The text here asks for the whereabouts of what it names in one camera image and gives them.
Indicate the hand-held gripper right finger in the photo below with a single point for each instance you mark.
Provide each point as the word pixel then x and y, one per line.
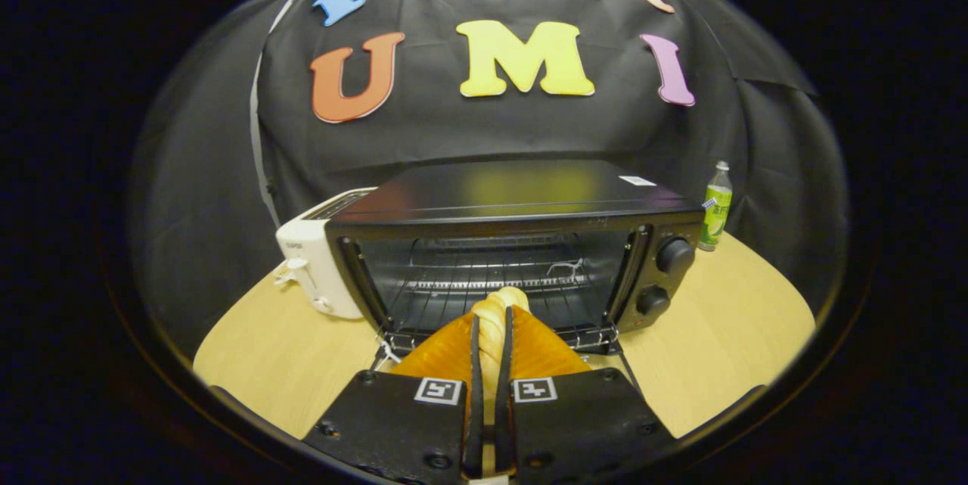
pixel 582 424

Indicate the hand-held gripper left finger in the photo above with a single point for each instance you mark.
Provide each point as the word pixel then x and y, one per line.
pixel 393 424

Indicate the yellow bread roll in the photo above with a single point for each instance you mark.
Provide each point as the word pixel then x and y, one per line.
pixel 499 303

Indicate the black toaster oven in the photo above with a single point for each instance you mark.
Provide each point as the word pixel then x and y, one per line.
pixel 514 190

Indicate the white pop-up toaster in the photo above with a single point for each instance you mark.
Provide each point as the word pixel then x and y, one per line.
pixel 310 258

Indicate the green drink bottle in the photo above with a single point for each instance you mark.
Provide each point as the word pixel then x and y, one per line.
pixel 715 216

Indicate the black backdrop cloth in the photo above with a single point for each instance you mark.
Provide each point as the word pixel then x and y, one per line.
pixel 469 129

